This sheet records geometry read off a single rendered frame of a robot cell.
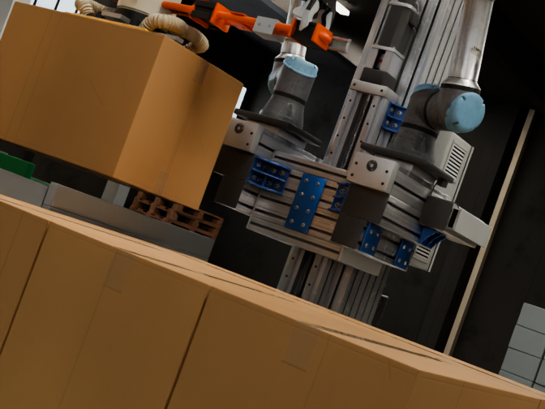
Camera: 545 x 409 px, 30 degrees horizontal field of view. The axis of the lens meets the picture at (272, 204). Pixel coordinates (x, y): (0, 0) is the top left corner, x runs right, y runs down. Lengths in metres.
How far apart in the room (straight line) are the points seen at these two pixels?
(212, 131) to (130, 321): 1.27
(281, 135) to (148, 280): 1.56
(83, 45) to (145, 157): 0.37
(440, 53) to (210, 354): 1.94
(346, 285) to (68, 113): 1.04
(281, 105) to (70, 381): 1.67
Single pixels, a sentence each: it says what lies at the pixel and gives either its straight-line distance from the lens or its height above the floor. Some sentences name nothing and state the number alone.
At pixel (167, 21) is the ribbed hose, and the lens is 2.88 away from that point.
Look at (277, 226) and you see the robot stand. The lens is 3.17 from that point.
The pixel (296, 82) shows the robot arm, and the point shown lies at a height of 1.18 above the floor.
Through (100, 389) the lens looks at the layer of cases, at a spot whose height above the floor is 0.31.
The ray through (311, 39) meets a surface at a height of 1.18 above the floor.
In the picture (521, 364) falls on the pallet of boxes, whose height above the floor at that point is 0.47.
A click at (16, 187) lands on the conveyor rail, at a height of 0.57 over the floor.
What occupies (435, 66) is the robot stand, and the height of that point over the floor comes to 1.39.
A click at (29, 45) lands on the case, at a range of 3.04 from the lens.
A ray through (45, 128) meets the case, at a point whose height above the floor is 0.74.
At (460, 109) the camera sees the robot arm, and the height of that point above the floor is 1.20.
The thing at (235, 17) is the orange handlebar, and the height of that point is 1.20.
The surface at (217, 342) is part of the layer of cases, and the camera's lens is 1.67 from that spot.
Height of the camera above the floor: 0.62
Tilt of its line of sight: 3 degrees up
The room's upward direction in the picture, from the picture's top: 20 degrees clockwise
